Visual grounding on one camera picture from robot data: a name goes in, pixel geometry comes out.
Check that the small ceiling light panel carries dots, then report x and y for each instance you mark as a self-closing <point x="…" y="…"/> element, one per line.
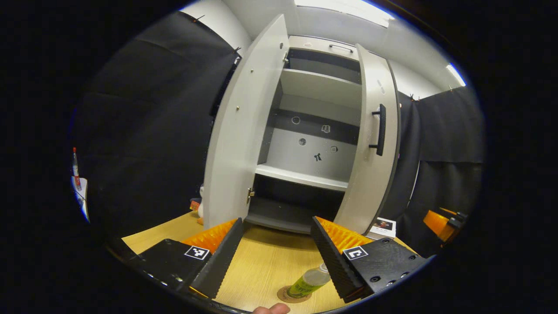
<point x="455" y="74"/>

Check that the large ceiling light panel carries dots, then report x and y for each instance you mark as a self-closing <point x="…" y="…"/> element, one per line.
<point x="344" y="8"/>

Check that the small orange object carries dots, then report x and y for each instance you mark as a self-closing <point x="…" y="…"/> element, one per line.
<point x="195" y="205"/>

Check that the white cabinet drawer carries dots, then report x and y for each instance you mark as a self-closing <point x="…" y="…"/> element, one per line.
<point x="314" y="43"/>

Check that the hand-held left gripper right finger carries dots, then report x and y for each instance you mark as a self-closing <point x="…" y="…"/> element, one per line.
<point x="335" y="261"/>

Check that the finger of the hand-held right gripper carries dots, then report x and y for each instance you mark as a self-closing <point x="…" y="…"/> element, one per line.
<point x="438" y="224"/>

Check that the white grey cabinet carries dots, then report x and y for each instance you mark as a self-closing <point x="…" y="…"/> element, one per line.
<point x="305" y="152"/>

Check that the white cabinet door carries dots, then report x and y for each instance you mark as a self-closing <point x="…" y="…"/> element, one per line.
<point x="364" y="187"/>
<point x="239" y="131"/>

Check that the green label bottle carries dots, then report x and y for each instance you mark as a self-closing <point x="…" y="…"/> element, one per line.
<point x="307" y="283"/>

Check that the white duck toy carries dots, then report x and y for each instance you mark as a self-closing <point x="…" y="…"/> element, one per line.
<point x="201" y="205"/>

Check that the round brown coaster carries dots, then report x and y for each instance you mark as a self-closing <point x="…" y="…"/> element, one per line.
<point x="285" y="297"/>

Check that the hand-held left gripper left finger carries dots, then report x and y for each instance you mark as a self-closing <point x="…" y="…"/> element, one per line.
<point x="222" y="261"/>

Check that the white photo card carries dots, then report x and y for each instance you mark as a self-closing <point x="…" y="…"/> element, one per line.
<point x="383" y="226"/>

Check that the red white slim bottle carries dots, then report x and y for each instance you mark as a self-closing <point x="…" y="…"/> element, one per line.
<point x="76" y="170"/>

